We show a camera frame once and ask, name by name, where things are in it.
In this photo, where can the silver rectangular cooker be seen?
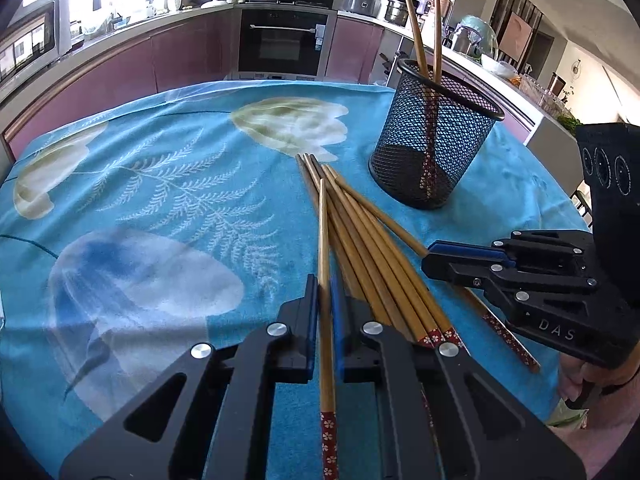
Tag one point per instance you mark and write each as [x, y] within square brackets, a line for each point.
[364, 4]

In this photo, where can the silver microwave oven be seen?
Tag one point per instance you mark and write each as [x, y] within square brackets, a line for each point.
[30, 40]

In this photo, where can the person's right forearm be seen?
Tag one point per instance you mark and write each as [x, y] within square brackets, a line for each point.
[610, 435]

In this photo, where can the white cabinet end panel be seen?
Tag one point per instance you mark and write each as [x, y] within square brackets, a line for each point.
[550, 155]

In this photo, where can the bundle of wooden chopsticks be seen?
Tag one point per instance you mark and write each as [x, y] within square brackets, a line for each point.
[370, 260]

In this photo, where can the clear plastic containers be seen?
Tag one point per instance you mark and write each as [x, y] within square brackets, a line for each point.
[540, 92]

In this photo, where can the blue floral tablecloth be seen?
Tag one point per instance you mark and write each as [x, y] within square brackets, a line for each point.
[150, 185]

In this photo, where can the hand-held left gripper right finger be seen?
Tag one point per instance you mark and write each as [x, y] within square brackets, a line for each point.
[337, 322]

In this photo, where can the pink framed painting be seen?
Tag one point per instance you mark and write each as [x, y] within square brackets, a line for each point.
[517, 32]

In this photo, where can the white bowl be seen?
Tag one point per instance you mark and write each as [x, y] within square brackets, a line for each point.
[499, 67]

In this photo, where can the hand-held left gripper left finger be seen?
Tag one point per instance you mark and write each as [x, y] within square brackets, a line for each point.
[312, 315]

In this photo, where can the steel stock pot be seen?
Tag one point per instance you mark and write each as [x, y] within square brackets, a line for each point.
[396, 12]

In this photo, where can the steel kettle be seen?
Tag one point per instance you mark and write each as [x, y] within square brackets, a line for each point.
[462, 40]

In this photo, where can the red-tipped wooden chopstick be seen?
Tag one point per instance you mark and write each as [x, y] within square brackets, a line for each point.
[326, 260]
[412, 20]
[437, 30]

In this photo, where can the pink thermos jug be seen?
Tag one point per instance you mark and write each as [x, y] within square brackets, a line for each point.
[444, 10]

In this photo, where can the green leafy vegetables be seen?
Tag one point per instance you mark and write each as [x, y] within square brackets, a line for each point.
[570, 124]

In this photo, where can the clear domed food cover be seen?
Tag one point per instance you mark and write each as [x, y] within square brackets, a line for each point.
[482, 30]

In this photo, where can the person's right hand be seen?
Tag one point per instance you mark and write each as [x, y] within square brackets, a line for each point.
[570, 380]

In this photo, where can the built-in black oven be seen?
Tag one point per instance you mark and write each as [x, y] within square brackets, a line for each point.
[280, 45]

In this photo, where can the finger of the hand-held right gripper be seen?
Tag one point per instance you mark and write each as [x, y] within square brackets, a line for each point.
[450, 267]
[470, 250]

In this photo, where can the black mesh utensil holder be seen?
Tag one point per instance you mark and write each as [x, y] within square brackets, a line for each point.
[450, 130]

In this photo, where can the pink kitchen base cabinets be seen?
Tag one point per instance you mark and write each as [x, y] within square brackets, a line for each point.
[185, 50]
[352, 47]

